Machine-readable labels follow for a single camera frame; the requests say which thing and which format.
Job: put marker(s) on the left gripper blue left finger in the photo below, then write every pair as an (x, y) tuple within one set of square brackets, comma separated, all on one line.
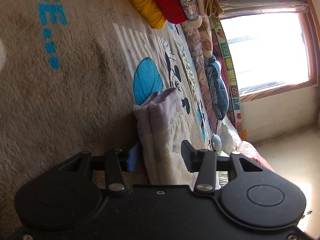
[(133, 157)]

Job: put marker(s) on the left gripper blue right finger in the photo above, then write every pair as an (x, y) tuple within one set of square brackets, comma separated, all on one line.
[(190, 156)]

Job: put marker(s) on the cream floral lilac-lined baby garment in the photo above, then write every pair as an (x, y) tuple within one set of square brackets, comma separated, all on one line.
[(162, 126)]

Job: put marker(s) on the grey plush toy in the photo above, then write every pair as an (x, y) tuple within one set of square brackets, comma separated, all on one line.
[(216, 143)]

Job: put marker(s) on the white pillow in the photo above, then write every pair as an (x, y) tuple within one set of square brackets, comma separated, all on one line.
[(230, 138)]

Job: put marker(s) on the pink rolled quilt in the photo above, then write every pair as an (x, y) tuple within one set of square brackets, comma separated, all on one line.
[(250, 151)]

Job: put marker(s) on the folded dark blue quilt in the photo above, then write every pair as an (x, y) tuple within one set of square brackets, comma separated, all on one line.
[(217, 87)]

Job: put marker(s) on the alphabet foam play mat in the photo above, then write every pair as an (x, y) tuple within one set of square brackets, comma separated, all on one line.
[(223, 55)]

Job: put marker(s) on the Mickey Mouse plush blanket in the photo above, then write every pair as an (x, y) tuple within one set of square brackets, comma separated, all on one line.
[(67, 73)]

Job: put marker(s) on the purple floral mattress pad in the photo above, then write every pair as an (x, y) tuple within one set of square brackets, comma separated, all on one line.
[(200, 44)]

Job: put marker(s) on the mustard folded garment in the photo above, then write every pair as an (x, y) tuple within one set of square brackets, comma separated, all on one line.
[(212, 7)]

